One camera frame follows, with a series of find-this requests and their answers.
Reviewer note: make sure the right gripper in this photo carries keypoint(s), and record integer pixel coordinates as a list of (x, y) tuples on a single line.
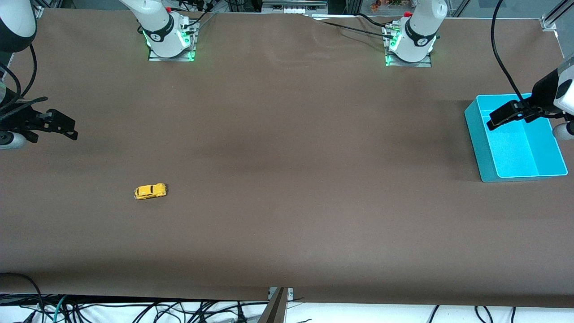
[(19, 118)]

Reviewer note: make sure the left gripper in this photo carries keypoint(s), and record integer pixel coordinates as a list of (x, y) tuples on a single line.
[(543, 94)]

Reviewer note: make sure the yellow beetle toy car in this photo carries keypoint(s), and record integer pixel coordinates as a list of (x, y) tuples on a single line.
[(150, 191)]

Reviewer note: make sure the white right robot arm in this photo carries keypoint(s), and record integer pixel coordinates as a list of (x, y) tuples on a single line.
[(161, 36)]

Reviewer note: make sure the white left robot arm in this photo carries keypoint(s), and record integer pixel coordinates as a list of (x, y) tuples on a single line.
[(417, 36)]

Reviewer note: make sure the blue plastic bin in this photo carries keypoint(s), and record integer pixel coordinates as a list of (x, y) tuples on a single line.
[(515, 148)]

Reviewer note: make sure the brown table cover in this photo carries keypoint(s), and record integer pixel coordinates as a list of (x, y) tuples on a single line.
[(287, 179)]

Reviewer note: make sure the white power strip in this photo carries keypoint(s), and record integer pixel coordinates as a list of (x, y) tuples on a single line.
[(293, 8)]

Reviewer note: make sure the aluminium frame profile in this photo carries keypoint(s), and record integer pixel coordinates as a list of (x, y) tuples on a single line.
[(554, 17)]

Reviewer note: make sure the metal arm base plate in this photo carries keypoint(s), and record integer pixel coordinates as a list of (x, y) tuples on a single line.
[(154, 56), (426, 63)]

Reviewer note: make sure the metal table bracket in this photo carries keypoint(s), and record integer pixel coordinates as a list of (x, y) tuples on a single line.
[(276, 309)]

